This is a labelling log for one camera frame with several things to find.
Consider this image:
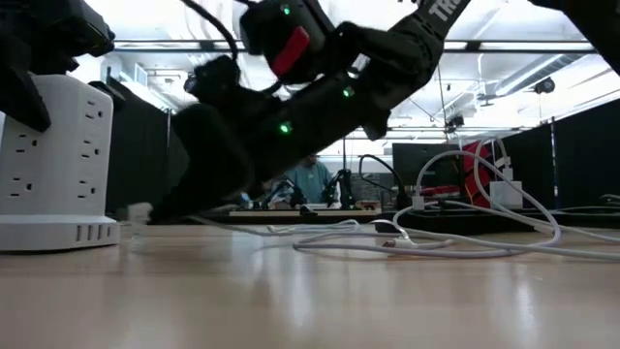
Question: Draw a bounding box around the black curtain partition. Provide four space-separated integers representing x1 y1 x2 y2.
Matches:
106 77 190 214
493 99 620 210

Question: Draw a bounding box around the white USB charger brick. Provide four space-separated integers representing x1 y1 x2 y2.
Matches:
488 180 524 210

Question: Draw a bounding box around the white braided USB cable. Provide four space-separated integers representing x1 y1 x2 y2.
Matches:
293 149 563 259

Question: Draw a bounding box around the white tower power strip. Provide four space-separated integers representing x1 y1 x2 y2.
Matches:
0 73 121 252

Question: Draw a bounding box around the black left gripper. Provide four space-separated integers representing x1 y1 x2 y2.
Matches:
0 0 126 133

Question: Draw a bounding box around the red panel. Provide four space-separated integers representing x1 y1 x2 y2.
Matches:
419 140 494 209

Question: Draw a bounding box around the black monitor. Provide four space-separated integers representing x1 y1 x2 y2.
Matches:
391 143 461 188

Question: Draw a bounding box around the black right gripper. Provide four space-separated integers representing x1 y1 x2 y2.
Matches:
149 55 388 223

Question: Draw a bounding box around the thin black cable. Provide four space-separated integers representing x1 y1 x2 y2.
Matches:
357 153 413 210

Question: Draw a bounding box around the black light bar beam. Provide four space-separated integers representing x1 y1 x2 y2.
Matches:
113 40 597 54

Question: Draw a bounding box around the person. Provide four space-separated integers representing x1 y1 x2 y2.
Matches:
285 153 340 205

